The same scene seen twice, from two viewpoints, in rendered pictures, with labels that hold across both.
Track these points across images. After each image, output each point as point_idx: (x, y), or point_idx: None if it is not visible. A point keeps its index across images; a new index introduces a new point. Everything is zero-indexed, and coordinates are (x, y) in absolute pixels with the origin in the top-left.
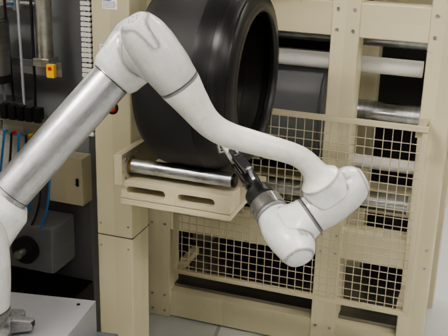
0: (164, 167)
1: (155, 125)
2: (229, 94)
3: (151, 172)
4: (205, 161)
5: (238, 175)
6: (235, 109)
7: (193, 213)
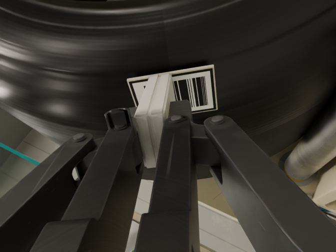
0: (303, 153)
1: (151, 177)
2: (2, 34)
3: (309, 169)
4: (266, 125)
5: (219, 188)
6: (70, 14)
7: None
